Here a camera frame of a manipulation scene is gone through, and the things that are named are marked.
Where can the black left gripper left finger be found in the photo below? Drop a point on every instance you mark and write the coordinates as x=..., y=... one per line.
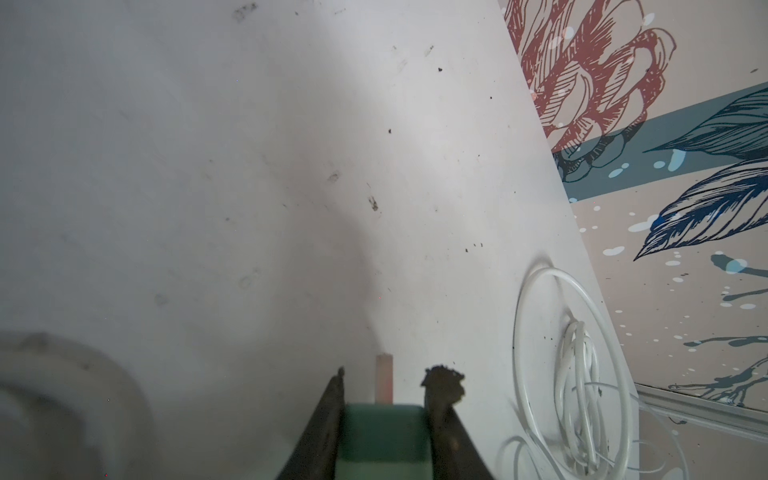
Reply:
x=315, y=454

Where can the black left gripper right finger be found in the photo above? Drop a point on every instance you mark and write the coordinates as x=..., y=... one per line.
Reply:
x=454, y=455

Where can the white charger adapter with cable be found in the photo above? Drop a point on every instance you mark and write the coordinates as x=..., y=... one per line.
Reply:
x=594, y=406

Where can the green plug adapter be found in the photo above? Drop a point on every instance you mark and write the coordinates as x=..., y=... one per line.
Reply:
x=382, y=439

